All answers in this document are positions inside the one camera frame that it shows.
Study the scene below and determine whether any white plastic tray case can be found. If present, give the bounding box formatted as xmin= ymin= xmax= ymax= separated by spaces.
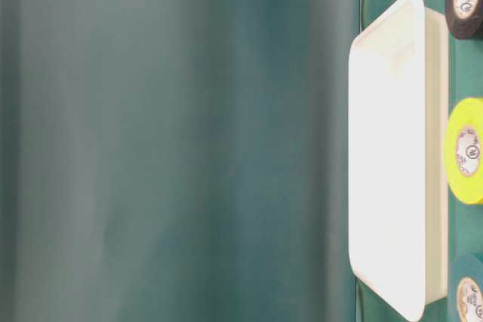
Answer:
xmin=348 ymin=0 xmax=449 ymax=321

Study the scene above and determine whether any yellow tape roll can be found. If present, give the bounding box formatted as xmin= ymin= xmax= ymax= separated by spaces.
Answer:
xmin=445 ymin=97 xmax=482 ymax=205

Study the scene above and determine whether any black tape roll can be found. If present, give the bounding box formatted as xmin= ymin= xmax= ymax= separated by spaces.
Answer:
xmin=445 ymin=0 xmax=482 ymax=40

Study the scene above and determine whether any teal tape roll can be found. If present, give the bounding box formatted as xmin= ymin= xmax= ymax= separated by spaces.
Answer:
xmin=447 ymin=253 xmax=482 ymax=322

